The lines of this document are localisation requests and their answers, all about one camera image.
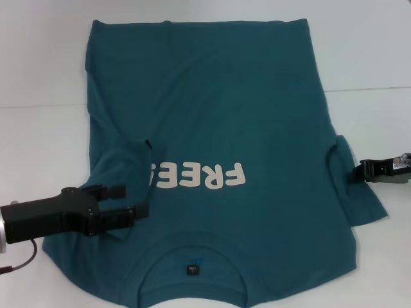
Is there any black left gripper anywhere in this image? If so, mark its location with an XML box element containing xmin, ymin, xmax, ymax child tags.
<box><xmin>0</xmin><ymin>184</ymin><xmax>150</xmax><ymax>245</ymax></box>

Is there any blue FREE print t-shirt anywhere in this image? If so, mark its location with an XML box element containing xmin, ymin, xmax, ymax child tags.
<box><xmin>41</xmin><ymin>19</ymin><xmax>390</xmax><ymax>308</ymax></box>

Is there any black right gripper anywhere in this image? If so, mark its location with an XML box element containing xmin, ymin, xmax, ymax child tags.
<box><xmin>348</xmin><ymin>153</ymin><xmax>411</xmax><ymax>186</ymax></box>

